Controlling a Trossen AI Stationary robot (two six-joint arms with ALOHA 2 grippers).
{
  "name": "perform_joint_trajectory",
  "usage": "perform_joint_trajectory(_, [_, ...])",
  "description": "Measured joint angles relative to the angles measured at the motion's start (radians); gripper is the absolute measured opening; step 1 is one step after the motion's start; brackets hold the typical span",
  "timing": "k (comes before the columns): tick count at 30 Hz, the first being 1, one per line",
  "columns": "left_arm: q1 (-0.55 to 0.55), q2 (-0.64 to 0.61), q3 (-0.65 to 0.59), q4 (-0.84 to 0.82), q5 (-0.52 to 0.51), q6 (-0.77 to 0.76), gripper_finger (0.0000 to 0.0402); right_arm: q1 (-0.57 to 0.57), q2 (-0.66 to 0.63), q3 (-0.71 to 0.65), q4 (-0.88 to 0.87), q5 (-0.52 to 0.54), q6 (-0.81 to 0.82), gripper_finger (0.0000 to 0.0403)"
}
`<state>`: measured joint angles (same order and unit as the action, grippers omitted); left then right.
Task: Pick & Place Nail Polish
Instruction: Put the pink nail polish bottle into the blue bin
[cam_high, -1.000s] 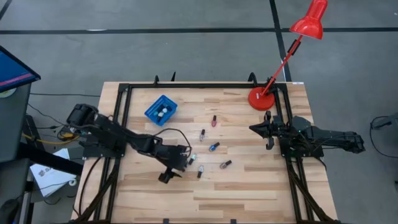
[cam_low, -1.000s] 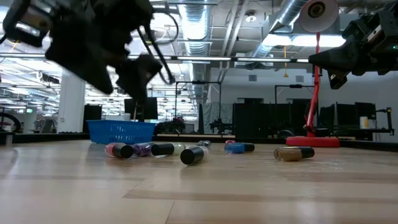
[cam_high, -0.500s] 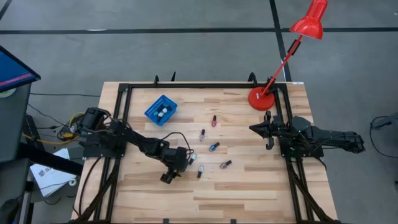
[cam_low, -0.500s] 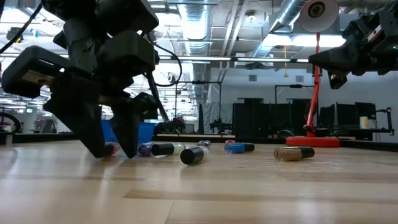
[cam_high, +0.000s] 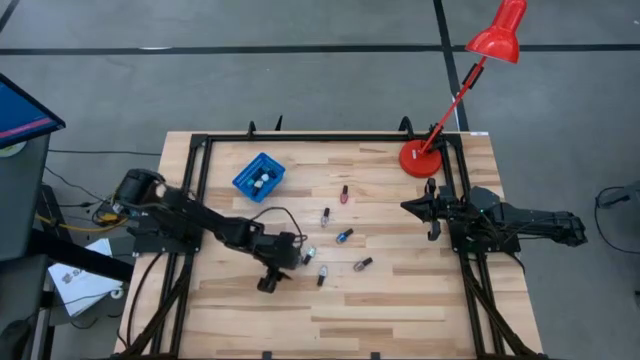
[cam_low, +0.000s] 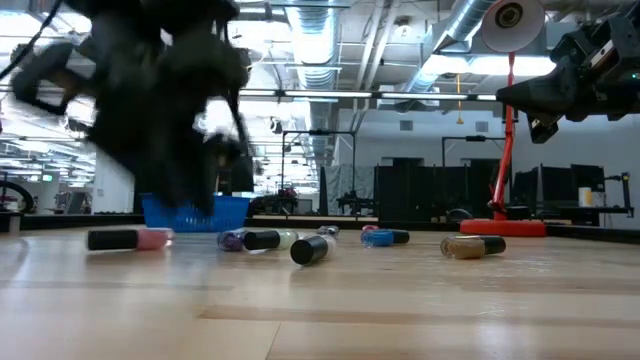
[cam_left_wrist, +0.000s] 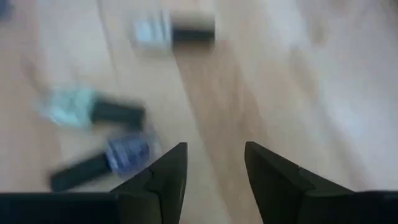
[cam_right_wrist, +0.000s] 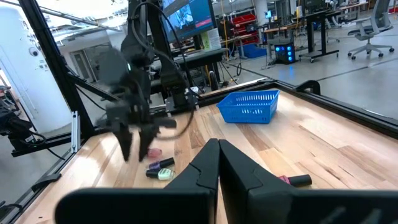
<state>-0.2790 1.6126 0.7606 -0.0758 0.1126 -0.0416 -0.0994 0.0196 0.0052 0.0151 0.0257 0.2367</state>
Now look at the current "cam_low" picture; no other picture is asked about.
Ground black partition wall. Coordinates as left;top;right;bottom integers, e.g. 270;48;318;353
373;157;501;222

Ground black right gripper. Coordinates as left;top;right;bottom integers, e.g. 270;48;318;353
496;49;640;146

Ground blue nail polish bottle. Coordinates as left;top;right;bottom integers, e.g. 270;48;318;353
360;228;411;249

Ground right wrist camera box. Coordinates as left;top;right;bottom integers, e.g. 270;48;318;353
549;19;619;69

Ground purple glitter nail polish bottle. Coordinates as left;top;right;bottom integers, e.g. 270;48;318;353
216;228;247;253

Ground white nail polish bottle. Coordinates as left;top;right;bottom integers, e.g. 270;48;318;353
290;234;340;267

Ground black workstation panels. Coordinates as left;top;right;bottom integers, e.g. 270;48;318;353
511;163;606;207

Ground grey tarp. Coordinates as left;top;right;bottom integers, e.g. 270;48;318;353
319;163;376;216

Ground gold glitter nail polish bottle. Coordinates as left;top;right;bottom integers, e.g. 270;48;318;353
439;235;507;260

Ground pink nail polish bottle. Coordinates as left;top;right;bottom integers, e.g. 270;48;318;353
87;227;176;252

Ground black overhead light bar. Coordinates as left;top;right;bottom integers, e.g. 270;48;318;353
0;84;506;104

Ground small grey table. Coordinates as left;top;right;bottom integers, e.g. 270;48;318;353
0;209;24;235

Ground black gantry frame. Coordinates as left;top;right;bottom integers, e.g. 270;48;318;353
441;135;506;169
281;130;357;216

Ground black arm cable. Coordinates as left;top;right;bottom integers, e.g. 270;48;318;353
0;0;64;81

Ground red desk lamp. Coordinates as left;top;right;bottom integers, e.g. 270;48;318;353
459;0;547;238

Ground background robot workstation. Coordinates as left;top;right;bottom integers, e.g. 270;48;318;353
336;189;376;216
251;187;300;216

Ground yellow hanging cord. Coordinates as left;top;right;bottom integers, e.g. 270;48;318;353
454;73;465;125

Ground silver air duct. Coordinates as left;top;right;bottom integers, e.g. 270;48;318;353
285;0;342;166
394;0;499;114

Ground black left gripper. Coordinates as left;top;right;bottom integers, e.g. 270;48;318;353
92;74;236;216

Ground blue plastic basket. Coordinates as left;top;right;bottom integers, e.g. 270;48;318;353
141;193;252;234

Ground white building column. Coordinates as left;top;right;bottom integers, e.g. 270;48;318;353
91;149;137;215

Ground pale green nail polish bottle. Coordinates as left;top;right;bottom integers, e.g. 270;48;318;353
242;229;300;252

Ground black wheel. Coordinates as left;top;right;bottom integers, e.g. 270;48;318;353
0;179;35;214

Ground black camera stand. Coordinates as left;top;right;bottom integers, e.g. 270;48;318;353
603;171;635;219

